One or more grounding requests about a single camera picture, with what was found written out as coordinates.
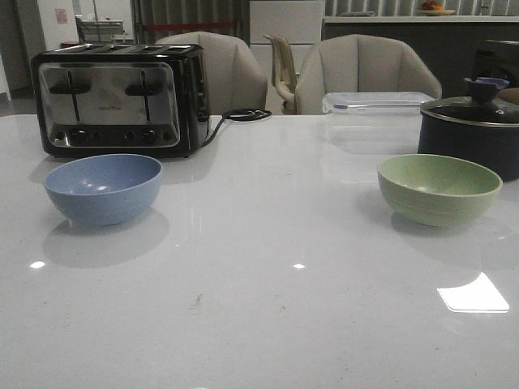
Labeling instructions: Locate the blue bowl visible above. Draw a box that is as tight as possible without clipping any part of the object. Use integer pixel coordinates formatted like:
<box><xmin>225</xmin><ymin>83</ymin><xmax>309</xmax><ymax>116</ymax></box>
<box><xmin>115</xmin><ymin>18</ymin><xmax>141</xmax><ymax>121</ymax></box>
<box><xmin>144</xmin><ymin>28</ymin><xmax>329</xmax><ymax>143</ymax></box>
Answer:
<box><xmin>44</xmin><ymin>154</ymin><xmax>162</xmax><ymax>226</ymax></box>

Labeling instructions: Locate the green bowl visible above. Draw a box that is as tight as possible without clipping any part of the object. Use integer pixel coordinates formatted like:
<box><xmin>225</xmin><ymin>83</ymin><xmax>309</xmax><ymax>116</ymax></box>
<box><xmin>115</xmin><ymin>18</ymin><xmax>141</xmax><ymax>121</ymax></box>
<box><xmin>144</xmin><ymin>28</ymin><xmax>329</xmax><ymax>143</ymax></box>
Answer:
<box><xmin>377</xmin><ymin>154</ymin><xmax>503</xmax><ymax>227</ymax></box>

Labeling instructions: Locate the beige chair on left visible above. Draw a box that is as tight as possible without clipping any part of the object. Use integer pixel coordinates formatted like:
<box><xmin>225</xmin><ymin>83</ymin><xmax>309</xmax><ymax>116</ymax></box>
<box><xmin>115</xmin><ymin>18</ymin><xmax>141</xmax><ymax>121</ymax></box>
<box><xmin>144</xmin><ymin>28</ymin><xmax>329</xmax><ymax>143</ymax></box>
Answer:
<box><xmin>157</xmin><ymin>32</ymin><xmax>268</xmax><ymax>115</ymax></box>

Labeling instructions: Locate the clear plastic storage container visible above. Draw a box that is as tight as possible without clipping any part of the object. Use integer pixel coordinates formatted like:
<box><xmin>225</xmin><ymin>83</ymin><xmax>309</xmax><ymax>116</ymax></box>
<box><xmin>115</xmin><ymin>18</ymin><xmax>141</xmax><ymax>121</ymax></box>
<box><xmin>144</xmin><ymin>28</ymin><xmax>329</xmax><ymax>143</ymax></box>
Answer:
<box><xmin>322</xmin><ymin>92</ymin><xmax>434</xmax><ymax>155</ymax></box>

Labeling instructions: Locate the beige office chair behind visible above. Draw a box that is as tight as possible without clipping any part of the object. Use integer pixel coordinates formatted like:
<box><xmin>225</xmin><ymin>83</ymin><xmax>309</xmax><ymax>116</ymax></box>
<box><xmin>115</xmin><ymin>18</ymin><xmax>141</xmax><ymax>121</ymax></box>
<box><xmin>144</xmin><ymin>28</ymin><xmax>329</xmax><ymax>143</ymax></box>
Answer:
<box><xmin>264</xmin><ymin>34</ymin><xmax>298</xmax><ymax>114</ymax></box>

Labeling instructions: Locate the black and chrome toaster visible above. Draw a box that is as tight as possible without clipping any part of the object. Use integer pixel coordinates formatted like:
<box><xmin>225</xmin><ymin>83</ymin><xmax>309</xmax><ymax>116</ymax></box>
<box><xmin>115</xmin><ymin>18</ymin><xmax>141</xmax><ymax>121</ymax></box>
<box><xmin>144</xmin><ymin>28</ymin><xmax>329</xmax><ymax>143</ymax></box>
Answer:
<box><xmin>32</xmin><ymin>44</ymin><xmax>210</xmax><ymax>157</ymax></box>

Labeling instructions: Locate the beige chair on right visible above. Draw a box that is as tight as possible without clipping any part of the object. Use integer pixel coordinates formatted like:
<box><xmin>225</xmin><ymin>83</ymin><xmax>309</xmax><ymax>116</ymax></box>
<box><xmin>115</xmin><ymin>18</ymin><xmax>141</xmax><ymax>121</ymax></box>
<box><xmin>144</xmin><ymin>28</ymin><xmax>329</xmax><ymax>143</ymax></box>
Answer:
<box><xmin>294</xmin><ymin>34</ymin><xmax>442</xmax><ymax>115</ymax></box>

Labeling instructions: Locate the white cabinet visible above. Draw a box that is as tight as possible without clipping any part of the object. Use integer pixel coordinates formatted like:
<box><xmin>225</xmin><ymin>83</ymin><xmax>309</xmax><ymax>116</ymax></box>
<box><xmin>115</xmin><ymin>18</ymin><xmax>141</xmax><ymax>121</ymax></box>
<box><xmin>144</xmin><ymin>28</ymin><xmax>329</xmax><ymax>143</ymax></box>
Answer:
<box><xmin>249</xmin><ymin>1</ymin><xmax>325</xmax><ymax>114</ymax></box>

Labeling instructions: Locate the dark blue cooking pot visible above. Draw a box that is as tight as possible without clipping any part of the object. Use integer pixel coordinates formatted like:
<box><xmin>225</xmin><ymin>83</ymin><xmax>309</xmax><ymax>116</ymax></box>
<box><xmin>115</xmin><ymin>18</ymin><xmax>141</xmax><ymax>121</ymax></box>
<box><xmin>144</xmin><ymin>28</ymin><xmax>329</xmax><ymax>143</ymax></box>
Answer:
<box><xmin>418</xmin><ymin>114</ymin><xmax>518</xmax><ymax>182</ymax></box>

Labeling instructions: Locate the glass pot lid blue knob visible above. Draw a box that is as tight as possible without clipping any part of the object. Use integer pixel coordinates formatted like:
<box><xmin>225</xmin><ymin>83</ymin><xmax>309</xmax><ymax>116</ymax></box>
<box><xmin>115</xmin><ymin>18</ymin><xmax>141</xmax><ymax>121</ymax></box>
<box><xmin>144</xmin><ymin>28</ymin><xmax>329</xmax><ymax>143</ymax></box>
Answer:
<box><xmin>420</xmin><ymin>77</ymin><xmax>518</xmax><ymax>127</ymax></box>

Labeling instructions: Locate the fruit bowl on counter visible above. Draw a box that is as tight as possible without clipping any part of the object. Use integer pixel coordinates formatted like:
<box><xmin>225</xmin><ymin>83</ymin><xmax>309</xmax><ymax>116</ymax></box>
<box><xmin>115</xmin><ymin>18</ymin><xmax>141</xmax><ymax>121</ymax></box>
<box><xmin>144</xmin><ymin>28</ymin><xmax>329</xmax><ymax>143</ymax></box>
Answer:
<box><xmin>417</xmin><ymin>0</ymin><xmax>456</xmax><ymax>16</ymax></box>

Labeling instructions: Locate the black toaster power cable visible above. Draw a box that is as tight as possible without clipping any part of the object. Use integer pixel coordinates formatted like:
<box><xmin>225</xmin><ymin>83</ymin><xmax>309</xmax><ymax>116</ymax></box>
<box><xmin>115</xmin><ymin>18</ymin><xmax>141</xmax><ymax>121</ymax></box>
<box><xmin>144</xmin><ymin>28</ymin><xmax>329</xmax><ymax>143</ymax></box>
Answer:
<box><xmin>201</xmin><ymin>108</ymin><xmax>273</xmax><ymax>147</ymax></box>

